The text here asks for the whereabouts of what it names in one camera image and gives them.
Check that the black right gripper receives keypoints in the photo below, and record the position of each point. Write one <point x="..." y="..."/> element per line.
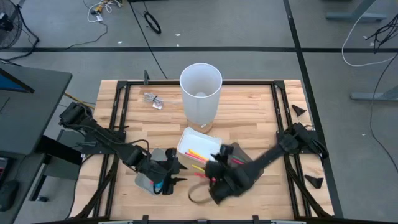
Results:
<point x="230" y="183"/>

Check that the black aluminium table frame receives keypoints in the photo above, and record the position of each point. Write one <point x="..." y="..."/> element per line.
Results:
<point x="248" y="82"/>

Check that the black backlit keyboard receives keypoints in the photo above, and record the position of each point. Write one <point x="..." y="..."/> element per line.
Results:
<point x="3" y="171"/>

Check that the monitor with blue screen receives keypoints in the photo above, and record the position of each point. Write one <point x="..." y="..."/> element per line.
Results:
<point x="11" y="85"/>

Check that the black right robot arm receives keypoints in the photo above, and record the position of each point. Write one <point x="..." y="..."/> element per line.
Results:
<point x="273" y="152"/>

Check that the black desk support frame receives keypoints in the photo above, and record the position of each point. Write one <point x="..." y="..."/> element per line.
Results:
<point x="62" y="154"/>

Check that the black computer mouse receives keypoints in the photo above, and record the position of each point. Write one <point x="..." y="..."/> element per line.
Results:
<point x="8" y="194"/>

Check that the pink highlighter marker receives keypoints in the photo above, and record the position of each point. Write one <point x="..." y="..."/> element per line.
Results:
<point x="237" y="162"/>
<point x="195" y="156"/>
<point x="200" y="175"/>

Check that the grey desk foot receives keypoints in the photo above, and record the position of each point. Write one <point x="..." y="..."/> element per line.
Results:
<point x="354" y="16"/>
<point x="373" y="96"/>

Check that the blue highlighter marker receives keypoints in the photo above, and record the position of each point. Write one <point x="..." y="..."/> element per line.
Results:
<point x="158" y="188"/>

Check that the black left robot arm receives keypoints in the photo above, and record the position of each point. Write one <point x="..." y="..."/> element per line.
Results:
<point x="102" y="137"/>

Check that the black floor fan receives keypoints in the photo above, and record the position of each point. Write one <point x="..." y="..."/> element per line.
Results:
<point x="5" y="24"/>

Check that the light grey translucent bin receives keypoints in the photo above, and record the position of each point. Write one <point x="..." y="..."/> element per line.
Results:
<point x="143" y="185"/>

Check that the white plastic bin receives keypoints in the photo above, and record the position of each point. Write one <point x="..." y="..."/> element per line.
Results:
<point x="202" y="143"/>

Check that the black triangular spare finger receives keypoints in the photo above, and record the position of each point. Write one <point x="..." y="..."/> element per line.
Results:
<point x="314" y="181"/>
<point x="298" y="110"/>

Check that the dark grey desk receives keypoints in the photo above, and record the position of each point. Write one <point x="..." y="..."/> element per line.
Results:
<point x="31" y="118"/>

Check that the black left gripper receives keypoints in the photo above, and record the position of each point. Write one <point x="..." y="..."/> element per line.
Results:
<point x="158" y="169"/>

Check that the green highlighter marker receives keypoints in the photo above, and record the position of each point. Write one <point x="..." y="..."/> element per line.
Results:
<point x="238" y="158"/>

